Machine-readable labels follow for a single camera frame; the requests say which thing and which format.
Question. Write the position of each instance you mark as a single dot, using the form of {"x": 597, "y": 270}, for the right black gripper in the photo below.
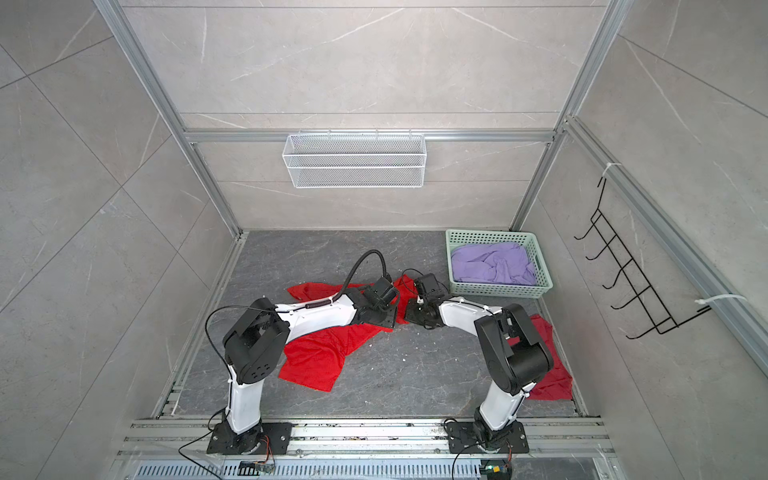
{"x": 410, "y": 315}

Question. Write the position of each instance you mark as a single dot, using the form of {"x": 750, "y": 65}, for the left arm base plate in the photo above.
{"x": 263, "y": 438}

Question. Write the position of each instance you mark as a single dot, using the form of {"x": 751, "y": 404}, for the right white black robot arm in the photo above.
{"x": 515, "y": 354}

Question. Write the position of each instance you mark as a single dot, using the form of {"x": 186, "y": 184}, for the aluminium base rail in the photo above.
{"x": 546, "y": 448}

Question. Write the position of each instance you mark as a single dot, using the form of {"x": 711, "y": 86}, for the black wire hook rack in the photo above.
{"x": 629, "y": 272}

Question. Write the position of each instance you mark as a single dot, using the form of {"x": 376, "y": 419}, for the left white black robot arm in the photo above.
{"x": 253, "y": 346}

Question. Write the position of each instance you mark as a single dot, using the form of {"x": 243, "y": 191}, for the white zip tie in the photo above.
{"x": 715, "y": 298}

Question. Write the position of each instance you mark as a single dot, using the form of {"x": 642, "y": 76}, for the light green plastic basket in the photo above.
{"x": 456, "y": 238}

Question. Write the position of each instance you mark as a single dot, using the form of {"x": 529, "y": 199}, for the bright red t-shirt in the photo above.
{"x": 316, "y": 360}

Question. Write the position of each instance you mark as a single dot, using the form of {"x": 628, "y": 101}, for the folded dark red t-shirt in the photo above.
{"x": 557, "y": 383}

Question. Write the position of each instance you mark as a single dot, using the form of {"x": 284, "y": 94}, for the white wire mesh shelf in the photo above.
{"x": 355, "y": 160}

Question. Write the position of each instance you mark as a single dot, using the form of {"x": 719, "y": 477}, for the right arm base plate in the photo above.
{"x": 475, "y": 438}

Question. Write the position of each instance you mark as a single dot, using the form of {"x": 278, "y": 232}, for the purple t-shirt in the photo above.
{"x": 501, "y": 263}

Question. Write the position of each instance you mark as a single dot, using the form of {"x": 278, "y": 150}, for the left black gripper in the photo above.
{"x": 394, "y": 314}

